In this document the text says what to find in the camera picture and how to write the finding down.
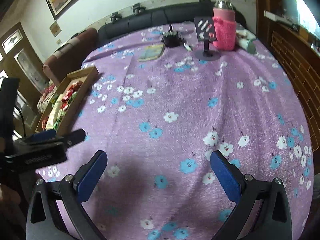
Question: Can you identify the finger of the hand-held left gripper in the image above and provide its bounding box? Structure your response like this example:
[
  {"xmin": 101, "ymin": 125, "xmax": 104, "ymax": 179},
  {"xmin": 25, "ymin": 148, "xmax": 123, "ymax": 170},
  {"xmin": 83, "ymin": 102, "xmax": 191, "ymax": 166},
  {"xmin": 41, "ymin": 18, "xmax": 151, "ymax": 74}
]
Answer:
[
  {"xmin": 56, "ymin": 129, "xmax": 86, "ymax": 147},
  {"xmin": 25, "ymin": 129, "xmax": 57, "ymax": 145}
]

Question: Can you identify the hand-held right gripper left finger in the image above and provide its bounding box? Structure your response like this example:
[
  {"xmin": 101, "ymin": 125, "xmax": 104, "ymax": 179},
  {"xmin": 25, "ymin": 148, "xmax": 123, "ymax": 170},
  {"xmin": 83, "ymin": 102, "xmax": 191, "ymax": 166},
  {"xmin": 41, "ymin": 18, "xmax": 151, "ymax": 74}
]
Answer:
[{"xmin": 26, "ymin": 150, "xmax": 108, "ymax": 240}]

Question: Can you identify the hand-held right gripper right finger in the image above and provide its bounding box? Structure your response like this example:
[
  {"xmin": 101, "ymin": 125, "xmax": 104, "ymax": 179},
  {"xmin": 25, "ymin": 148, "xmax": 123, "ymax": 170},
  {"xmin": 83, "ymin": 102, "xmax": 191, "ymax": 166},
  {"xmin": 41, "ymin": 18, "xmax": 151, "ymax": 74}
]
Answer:
[{"xmin": 210, "ymin": 151, "xmax": 293, "ymax": 240}]

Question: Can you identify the green snack packet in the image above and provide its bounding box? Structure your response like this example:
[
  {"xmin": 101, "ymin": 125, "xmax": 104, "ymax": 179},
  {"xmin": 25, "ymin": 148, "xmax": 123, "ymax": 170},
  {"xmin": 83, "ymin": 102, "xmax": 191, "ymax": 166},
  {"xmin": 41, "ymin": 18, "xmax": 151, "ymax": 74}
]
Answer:
[{"xmin": 53, "ymin": 114, "xmax": 66, "ymax": 130}]

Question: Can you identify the long beige biscuit packet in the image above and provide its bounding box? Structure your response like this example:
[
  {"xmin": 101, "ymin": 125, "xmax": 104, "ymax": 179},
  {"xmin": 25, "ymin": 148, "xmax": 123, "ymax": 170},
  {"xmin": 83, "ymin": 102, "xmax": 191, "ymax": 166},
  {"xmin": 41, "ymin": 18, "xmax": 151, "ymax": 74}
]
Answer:
[{"xmin": 46, "ymin": 94, "xmax": 64, "ymax": 130}]

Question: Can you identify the shallow cardboard box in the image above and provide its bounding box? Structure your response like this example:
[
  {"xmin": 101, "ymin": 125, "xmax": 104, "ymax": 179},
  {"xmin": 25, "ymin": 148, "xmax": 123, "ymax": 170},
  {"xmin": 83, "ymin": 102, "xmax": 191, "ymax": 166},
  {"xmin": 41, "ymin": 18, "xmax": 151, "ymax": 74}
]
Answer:
[{"xmin": 35, "ymin": 66, "xmax": 99, "ymax": 134}]

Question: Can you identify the person's left hand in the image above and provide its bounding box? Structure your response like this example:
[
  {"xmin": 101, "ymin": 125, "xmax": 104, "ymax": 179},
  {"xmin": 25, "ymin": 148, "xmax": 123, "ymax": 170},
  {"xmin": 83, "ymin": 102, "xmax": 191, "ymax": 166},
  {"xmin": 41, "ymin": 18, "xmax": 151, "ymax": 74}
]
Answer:
[{"xmin": 0, "ymin": 184, "xmax": 22, "ymax": 206}]

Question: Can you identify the floral printed blanket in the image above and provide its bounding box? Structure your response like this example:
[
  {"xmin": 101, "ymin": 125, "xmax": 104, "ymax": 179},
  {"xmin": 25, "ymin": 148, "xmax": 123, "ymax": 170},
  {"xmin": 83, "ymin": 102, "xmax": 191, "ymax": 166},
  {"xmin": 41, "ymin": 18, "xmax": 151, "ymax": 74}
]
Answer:
[{"xmin": 37, "ymin": 85, "xmax": 58, "ymax": 112}]

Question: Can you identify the wooden door with glass panels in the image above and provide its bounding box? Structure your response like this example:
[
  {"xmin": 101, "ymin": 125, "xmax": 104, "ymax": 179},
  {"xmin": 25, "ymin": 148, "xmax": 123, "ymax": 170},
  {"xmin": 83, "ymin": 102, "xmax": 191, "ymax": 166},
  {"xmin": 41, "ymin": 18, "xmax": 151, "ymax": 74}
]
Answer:
[{"xmin": 0, "ymin": 22, "xmax": 50, "ymax": 140}]

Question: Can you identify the brown armchair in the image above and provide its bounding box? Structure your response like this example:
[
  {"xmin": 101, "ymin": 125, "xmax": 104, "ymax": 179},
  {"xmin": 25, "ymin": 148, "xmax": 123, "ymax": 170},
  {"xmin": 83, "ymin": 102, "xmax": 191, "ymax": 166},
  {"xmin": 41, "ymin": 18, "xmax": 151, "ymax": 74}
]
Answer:
[{"xmin": 42, "ymin": 27, "xmax": 98, "ymax": 87}]

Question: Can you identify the purple floral tablecloth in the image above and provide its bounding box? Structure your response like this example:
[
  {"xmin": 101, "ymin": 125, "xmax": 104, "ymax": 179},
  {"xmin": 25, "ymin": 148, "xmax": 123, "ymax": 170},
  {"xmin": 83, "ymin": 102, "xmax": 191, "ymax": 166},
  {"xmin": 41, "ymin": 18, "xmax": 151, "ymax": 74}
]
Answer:
[{"xmin": 35, "ymin": 21, "xmax": 315, "ymax": 240}]

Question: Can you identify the thin booklet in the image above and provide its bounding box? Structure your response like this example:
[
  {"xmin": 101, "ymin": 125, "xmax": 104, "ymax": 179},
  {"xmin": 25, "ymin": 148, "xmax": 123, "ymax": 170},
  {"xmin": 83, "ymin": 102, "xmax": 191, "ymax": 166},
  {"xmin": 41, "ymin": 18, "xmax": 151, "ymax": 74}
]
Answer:
[{"xmin": 137, "ymin": 44, "xmax": 166, "ymax": 62}]

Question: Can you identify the black leather sofa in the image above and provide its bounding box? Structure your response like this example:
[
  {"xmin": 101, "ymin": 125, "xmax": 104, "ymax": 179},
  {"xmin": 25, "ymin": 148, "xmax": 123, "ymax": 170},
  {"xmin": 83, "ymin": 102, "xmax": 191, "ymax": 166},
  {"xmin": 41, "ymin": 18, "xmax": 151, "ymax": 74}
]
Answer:
[{"xmin": 97, "ymin": 0, "xmax": 247, "ymax": 48}]

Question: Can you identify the wooden cabinet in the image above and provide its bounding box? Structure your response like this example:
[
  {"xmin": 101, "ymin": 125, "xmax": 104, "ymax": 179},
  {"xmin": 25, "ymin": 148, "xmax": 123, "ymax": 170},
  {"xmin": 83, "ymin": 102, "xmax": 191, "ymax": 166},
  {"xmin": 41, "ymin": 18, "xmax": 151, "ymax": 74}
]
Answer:
[{"xmin": 252, "ymin": 0, "xmax": 320, "ymax": 155}]

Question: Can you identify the black round holder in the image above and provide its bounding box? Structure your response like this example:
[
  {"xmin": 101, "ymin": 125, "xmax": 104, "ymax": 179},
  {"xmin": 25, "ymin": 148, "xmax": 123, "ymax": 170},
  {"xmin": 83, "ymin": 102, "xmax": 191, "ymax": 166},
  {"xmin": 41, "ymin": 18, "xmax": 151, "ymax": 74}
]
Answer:
[{"xmin": 161, "ymin": 24, "xmax": 184, "ymax": 48}]

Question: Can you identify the bottle in pink knitted sleeve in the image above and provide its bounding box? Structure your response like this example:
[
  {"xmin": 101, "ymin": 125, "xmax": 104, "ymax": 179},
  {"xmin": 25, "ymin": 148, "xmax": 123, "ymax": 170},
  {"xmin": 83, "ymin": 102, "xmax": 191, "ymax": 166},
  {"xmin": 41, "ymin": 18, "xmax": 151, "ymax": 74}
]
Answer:
[{"xmin": 212, "ymin": 0, "xmax": 237, "ymax": 51}]

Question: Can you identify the black phone stand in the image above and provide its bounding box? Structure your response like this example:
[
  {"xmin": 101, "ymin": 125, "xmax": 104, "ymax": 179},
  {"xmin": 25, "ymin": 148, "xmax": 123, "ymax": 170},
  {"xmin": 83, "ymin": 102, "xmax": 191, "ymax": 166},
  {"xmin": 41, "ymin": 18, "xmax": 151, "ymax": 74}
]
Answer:
[{"xmin": 194, "ymin": 16, "xmax": 222, "ymax": 61}]

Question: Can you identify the clear plastic bag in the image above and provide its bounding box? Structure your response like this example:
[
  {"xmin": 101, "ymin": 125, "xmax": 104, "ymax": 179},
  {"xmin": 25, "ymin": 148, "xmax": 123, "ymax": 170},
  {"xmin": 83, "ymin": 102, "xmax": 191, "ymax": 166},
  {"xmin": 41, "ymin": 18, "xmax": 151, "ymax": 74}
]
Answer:
[{"xmin": 182, "ymin": 21, "xmax": 198, "ymax": 34}]

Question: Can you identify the white stick on cabinet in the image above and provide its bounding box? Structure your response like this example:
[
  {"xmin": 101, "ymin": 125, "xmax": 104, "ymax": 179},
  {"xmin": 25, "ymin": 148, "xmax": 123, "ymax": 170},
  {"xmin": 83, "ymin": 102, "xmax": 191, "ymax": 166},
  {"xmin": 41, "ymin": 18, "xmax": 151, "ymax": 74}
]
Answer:
[{"xmin": 264, "ymin": 10, "xmax": 301, "ymax": 32}]

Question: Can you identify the television screen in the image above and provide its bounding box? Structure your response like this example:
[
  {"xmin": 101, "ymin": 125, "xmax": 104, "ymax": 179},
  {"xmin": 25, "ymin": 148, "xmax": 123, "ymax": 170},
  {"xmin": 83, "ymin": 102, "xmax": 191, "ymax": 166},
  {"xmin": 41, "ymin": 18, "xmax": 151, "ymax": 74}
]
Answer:
[{"xmin": 280, "ymin": 0, "xmax": 320, "ymax": 38}]

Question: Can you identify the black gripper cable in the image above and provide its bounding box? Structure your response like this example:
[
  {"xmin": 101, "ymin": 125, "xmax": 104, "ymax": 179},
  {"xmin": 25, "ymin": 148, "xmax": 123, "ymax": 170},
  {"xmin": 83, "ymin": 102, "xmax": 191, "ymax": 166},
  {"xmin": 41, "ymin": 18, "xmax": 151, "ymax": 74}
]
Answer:
[{"xmin": 14, "ymin": 106, "xmax": 26, "ymax": 136}]

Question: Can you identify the small wall plaque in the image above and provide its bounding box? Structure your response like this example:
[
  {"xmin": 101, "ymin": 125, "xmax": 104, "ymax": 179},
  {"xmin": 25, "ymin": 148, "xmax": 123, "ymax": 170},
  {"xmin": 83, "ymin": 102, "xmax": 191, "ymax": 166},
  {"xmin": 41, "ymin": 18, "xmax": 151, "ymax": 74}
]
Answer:
[{"xmin": 49, "ymin": 22, "xmax": 62, "ymax": 37}]

